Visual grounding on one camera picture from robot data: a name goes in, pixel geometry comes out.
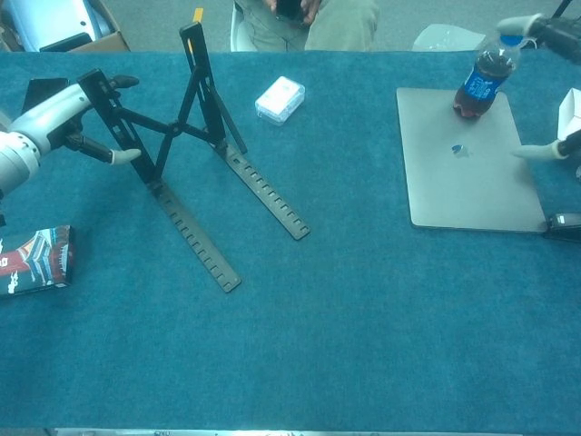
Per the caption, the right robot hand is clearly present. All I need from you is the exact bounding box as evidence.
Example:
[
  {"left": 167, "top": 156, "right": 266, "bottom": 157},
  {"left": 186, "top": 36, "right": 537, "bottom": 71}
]
[{"left": 497, "top": 13, "right": 581, "bottom": 161}]

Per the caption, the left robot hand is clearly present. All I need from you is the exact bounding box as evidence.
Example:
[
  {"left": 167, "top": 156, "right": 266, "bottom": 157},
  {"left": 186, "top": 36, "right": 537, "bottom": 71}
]
[{"left": 8, "top": 74, "right": 143, "bottom": 167}]

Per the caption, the black folding laptop stand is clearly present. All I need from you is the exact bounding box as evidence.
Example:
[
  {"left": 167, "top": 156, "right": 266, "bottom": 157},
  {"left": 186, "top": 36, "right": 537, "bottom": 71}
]
[{"left": 76, "top": 22, "right": 312, "bottom": 294}]

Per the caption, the silver laptop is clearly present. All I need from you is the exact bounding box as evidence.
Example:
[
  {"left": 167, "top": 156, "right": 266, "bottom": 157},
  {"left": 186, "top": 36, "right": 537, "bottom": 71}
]
[{"left": 396, "top": 86, "right": 547, "bottom": 233}]

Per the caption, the black smartphone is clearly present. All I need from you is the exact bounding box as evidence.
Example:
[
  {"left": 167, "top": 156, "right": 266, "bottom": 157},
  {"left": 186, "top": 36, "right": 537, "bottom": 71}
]
[{"left": 22, "top": 77, "right": 69, "bottom": 113}]

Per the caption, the white cardboard box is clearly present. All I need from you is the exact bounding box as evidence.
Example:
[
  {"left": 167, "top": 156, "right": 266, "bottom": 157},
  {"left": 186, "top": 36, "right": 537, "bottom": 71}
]
[{"left": 556, "top": 87, "right": 581, "bottom": 143}]

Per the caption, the small black device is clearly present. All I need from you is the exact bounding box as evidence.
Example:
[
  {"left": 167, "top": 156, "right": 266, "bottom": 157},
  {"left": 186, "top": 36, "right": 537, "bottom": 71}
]
[{"left": 542, "top": 212, "right": 581, "bottom": 243}]

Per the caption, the cola bottle blue label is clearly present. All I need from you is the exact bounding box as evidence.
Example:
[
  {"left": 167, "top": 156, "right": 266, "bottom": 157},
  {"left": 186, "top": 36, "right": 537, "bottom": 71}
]
[{"left": 451, "top": 34, "right": 523, "bottom": 121}]

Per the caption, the brown cardboard box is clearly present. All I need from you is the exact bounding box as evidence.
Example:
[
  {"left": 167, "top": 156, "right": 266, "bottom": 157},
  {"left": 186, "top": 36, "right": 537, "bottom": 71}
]
[{"left": 0, "top": 0, "right": 132, "bottom": 54}]

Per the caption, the white plastic item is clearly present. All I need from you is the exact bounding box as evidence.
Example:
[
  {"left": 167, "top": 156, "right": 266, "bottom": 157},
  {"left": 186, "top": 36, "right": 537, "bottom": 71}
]
[{"left": 8, "top": 0, "right": 114, "bottom": 52}]

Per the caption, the book with red building cover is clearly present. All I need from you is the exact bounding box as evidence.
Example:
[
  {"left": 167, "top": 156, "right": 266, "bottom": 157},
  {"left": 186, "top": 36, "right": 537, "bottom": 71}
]
[{"left": 0, "top": 224, "right": 76, "bottom": 297}]

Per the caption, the yellow floor tape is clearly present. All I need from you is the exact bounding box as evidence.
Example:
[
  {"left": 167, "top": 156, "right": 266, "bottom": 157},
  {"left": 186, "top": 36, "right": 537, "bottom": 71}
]
[{"left": 185, "top": 7, "right": 205, "bottom": 54}]

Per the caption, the clear plastic card box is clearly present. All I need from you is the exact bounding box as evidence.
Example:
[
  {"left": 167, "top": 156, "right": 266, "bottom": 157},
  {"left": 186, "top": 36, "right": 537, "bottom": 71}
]
[{"left": 254, "top": 75, "right": 307, "bottom": 127}]

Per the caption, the seated person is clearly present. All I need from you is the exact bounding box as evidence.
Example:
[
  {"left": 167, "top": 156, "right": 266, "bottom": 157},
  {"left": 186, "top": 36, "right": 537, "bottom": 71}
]
[{"left": 233, "top": 0, "right": 380, "bottom": 52}]

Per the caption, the teal felt table cloth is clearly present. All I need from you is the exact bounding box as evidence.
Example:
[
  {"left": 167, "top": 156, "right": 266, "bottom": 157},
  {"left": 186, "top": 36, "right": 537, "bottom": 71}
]
[{"left": 0, "top": 50, "right": 581, "bottom": 432}]

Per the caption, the phone in person's hands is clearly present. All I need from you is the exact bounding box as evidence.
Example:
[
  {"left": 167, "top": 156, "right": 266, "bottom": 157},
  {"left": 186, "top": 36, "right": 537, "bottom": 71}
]
[{"left": 275, "top": 0, "right": 303, "bottom": 19}]

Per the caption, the aluminium table frame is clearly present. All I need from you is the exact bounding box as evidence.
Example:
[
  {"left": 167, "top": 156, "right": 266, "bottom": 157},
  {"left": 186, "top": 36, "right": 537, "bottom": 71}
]
[{"left": 44, "top": 427, "right": 537, "bottom": 436}]

